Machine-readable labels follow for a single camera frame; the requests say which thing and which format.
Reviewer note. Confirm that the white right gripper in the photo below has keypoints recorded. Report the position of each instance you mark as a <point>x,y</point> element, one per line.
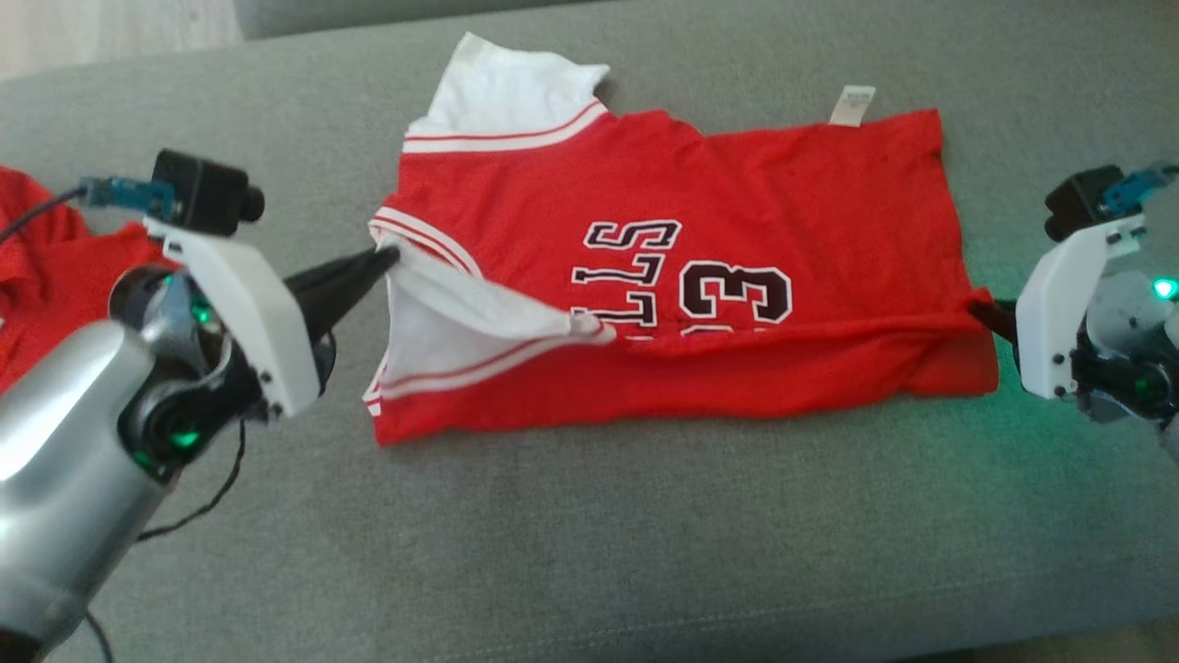
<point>1059,313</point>

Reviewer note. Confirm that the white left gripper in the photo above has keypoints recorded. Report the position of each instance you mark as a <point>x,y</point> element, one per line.
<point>249,304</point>

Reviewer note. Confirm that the red basketball jersey white trim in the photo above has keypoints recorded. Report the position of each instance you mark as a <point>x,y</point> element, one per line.
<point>737,184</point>

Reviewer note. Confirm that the red shorts with white band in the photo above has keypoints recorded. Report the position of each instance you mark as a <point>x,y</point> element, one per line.
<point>46,267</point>

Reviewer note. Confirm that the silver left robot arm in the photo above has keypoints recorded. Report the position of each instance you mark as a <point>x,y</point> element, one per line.
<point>64,460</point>

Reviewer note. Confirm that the grey sofa seat cushion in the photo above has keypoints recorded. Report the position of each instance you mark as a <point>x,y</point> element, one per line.
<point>368,14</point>

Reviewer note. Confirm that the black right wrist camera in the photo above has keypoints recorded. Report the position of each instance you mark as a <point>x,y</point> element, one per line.
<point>1078,203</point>

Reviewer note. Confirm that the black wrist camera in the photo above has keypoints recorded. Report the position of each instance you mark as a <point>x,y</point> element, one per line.
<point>203,193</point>
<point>1078,203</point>

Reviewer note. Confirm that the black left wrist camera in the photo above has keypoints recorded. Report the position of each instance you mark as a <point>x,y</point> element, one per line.
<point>203,193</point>

